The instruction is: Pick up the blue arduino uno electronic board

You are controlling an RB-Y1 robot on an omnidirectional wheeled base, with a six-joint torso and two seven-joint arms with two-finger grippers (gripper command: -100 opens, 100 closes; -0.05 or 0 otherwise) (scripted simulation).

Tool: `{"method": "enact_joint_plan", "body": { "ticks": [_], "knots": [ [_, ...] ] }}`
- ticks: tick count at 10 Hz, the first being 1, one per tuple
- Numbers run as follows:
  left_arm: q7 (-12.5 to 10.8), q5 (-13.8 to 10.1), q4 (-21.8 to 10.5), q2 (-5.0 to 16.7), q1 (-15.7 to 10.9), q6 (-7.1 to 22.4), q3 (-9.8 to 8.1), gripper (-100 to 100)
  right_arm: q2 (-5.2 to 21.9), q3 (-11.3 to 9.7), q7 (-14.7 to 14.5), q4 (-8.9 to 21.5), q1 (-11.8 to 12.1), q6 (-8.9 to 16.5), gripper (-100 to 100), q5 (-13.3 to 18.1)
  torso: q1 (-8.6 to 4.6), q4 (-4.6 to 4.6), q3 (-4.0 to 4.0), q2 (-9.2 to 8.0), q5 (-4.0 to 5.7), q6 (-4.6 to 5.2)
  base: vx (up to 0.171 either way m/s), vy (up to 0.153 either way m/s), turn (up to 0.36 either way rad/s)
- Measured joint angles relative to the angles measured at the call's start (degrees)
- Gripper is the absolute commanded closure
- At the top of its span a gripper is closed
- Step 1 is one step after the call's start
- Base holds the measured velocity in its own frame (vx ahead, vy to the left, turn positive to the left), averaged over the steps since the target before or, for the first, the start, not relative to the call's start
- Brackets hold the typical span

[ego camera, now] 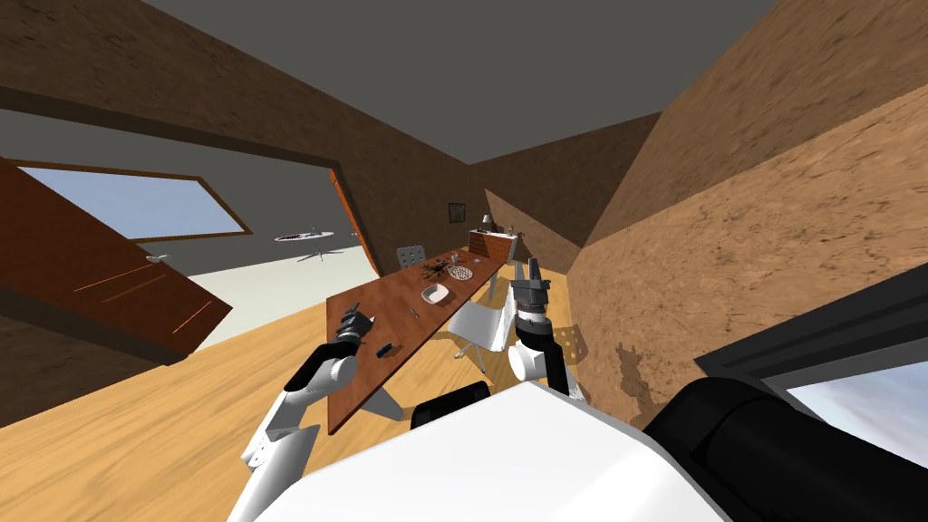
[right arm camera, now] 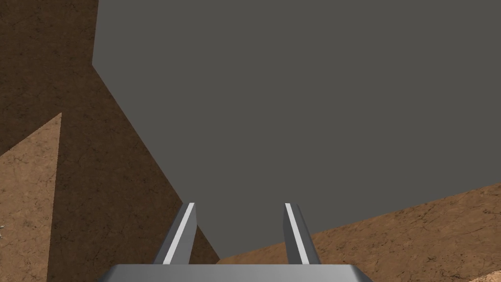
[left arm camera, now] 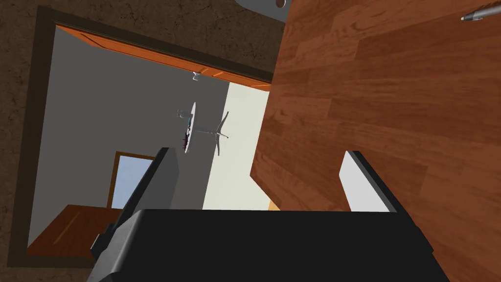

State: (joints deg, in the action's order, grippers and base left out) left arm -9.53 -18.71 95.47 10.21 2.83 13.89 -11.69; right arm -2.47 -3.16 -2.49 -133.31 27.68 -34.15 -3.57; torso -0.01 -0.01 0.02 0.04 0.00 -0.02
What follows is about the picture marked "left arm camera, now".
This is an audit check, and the white round pedestal table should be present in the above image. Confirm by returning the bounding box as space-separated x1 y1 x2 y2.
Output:
176 101 230 157

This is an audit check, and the wood-framed window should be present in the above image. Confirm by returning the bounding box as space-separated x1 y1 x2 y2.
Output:
107 150 157 210

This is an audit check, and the brown wooden cupboard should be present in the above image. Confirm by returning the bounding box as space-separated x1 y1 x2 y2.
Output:
26 203 124 259

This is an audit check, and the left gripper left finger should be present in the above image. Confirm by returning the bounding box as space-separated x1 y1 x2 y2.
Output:
116 147 181 221

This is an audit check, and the brown wooden table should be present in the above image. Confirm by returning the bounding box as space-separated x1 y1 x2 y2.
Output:
250 0 501 282

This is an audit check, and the silver pen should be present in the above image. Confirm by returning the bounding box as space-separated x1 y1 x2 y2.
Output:
460 1 501 22

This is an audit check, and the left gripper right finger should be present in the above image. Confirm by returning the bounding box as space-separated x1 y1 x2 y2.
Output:
338 150 408 214

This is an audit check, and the grey rounded object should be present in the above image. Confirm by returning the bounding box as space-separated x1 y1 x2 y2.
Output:
234 0 291 23

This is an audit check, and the orange wooden door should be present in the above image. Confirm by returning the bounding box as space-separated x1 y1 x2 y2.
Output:
56 24 272 93

